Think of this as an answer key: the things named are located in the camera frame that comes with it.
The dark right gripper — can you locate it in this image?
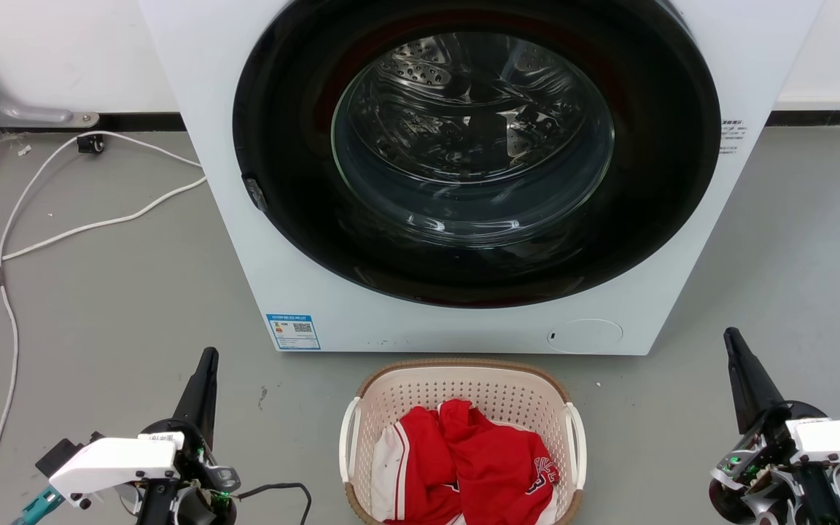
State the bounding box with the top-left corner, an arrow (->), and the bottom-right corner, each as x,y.
708,327 -> 840,525

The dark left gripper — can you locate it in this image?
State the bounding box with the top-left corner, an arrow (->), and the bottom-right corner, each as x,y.
134,347 -> 241,525

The beige plastic laundry basket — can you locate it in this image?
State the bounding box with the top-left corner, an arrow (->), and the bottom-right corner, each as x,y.
338,358 -> 588,525

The blue energy label sticker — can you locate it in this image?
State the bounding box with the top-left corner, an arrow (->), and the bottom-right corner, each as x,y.
266,314 -> 322,351

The white front-load washing machine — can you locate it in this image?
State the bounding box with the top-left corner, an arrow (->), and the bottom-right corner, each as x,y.
138,0 -> 825,357

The round white filter cover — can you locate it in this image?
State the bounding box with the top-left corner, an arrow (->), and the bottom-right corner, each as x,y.
545,319 -> 624,356

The black round washer door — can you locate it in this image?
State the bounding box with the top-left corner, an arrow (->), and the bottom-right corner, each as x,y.
233,0 -> 722,308

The small printed warning label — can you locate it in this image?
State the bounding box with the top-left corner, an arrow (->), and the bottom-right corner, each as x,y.
719,117 -> 744,156

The short black baseboard strip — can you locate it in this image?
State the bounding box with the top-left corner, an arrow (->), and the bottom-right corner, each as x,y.
766,109 -> 840,128

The red and white jersey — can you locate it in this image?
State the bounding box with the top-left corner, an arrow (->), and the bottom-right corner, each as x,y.
371,398 -> 561,525

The long black baseboard strip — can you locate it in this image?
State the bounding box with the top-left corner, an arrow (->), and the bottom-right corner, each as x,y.
0,112 -> 187,134

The steel washer drum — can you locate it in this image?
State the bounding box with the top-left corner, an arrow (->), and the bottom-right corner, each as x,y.
332,32 -> 615,249

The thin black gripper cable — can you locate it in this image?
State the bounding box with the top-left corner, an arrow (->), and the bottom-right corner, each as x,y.
235,481 -> 313,525

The thin white power cable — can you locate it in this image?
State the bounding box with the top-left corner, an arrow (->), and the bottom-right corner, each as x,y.
0,131 -> 203,525

